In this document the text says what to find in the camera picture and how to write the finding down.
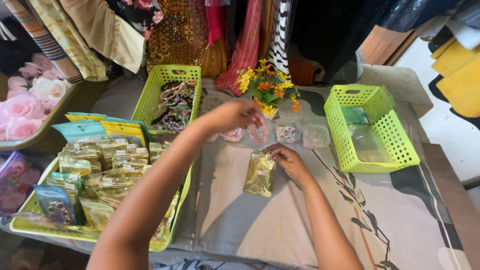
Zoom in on person's right hand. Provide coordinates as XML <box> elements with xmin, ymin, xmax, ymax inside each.
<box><xmin>262</xmin><ymin>143</ymin><xmax>315</xmax><ymax>187</ymax></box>

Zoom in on person's left hand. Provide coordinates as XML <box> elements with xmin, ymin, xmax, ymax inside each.
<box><xmin>200</xmin><ymin>99</ymin><xmax>269</xmax><ymax>144</ymax></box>

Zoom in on gold zip pouch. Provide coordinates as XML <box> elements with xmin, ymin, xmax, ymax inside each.
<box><xmin>243</xmin><ymin>149</ymin><xmax>277</xmax><ymax>198</ymax></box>

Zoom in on clear bead container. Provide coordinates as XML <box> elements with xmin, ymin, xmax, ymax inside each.
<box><xmin>278</xmin><ymin>101</ymin><xmax>304</xmax><ymax>121</ymax></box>
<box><xmin>302</xmin><ymin>124</ymin><xmax>331</xmax><ymax>149</ymax></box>
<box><xmin>275</xmin><ymin>123</ymin><xmax>302</xmax><ymax>144</ymax></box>
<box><xmin>247</xmin><ymin>125</ymin><xmax>269</xmax><ymax>142</ymax></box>
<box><xmin>220</xmin><ymin>127</ymin><xmax>245</xmax><ymax>143</ymax></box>

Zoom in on orange yellow artificial flowers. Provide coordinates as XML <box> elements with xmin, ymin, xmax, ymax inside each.
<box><xmin>235</xmin><ymin>58</ymin><xmax>301</xmax><ymax>120</ymax></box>

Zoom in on patterned grey table cloth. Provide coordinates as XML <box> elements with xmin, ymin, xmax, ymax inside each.
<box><xmin>90</xmin><ymin>77</ymin><xmax>473</xmax><ymax>270</ymax></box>

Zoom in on empty green plastic basket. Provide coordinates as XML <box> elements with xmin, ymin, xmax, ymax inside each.
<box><xmin>323</xmin><ymin>84</ymin><xmax>421</xmax><ymax>173</ymax></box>

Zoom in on rack of hanging clothes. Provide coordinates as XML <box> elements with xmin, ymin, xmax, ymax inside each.
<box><xmin>0</xmin><ymin>0</ymin><xmax>417</xmax><ymax>88</ymax></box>

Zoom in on stack of teal yellow pouches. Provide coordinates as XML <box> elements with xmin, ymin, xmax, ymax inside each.
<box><xmin>52</xmin><ymin>112</ymin><xmax>151</xmax><ymax>148</ymax></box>

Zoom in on green basket of gold pouches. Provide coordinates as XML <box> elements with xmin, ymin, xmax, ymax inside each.
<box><xmin>10</xmin><ymin>138</ymin><xmax>193</xmax><ymax>252</ymax></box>

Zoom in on yellow fabric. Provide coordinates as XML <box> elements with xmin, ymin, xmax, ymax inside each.
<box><xmin>430</xmin><ymin>37</ymin><xmax>480</xmax><ymax>119</ymax></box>

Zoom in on tray of pink roses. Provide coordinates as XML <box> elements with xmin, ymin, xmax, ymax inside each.
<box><xmin>0</xmin><ymin>52</ymin><xmax>81</xmax><ymax>151</ymax></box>

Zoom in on purple floral bag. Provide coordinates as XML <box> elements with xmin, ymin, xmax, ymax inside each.
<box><xmin>0</xmin><ymin>151</ymin><xmax>44</xmax><ymax>218</ymax></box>

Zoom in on green basket of bracelets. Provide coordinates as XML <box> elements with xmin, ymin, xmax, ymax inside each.
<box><xmin>131</xmin><ymin>64</ymin><xmax>202</xmax><ymax>136</ymax></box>

